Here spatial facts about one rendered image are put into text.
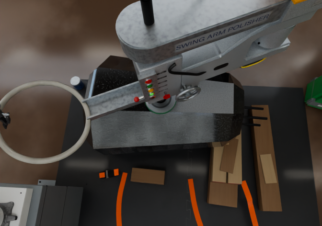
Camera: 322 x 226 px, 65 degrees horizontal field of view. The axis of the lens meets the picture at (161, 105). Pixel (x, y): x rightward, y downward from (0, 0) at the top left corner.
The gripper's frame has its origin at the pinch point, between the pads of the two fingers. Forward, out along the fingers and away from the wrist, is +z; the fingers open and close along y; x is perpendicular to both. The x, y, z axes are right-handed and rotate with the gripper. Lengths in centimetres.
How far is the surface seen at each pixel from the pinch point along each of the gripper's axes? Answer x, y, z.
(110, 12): 175, 76, 79
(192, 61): 11, 91, -60
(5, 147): -16.1, 6.7, -10.6
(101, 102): 10, 53, -11
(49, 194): -32, 25, 48
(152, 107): 12, 88, -4
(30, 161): -23.3, 18.3, -10.5
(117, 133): 4, 68, 25
